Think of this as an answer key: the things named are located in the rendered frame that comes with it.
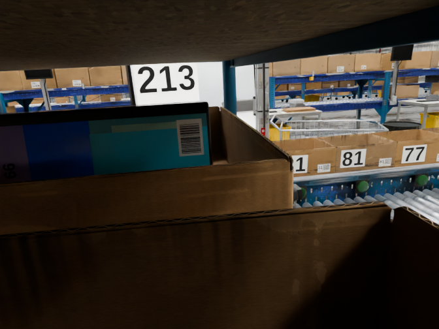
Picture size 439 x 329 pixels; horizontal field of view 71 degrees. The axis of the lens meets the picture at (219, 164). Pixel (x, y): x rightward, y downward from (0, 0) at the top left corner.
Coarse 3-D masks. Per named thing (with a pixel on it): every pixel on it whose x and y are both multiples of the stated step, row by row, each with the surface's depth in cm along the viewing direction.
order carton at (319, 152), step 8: (280, 144) 205; (288, 144) 206; (296, 144) 207; (304, 144) 208; (312, 144) 208; (320, 144) 200; (328, 144) 189; (288, 152) 176; (296, 152) 177; (304, 152) 178; (312, 152) 178; (320, 152) 179; (328, 152) 180; (312, 160) 180; (320, 160) 181; (328, 160) 181; (312, 168) 181; (296, 176) 181
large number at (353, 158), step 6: (342, 150) 181; (348, 150) 181; (354, 150) 182; (360, 150) 183; (342, 156) 182; (348, 156) 182; (354, 156) 183; (360, 156) 184; (342, 162) 183; (348, 162) 184; (354, 162) 184; (360, 162) 185
